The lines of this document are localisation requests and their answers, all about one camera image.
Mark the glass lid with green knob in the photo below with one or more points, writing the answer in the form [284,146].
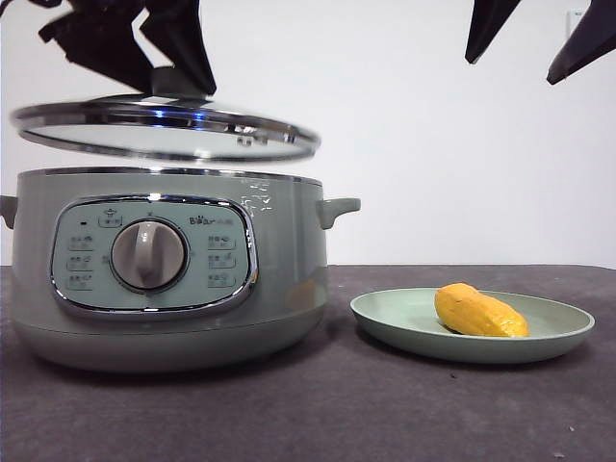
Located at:
[163,130]

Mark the pale green electric steamer pot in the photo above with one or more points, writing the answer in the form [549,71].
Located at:
[289,269]

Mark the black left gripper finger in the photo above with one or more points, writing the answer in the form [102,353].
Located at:
[185,43]
[101,38]

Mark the yellow corn cob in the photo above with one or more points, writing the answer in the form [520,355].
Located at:
[476,313]

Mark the white wall socket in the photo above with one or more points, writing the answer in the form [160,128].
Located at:
[573,24]

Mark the pale green round plate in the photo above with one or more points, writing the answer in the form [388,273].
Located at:
[404,320]

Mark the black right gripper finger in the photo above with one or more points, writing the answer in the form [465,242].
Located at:
[486,29]
[582,53]

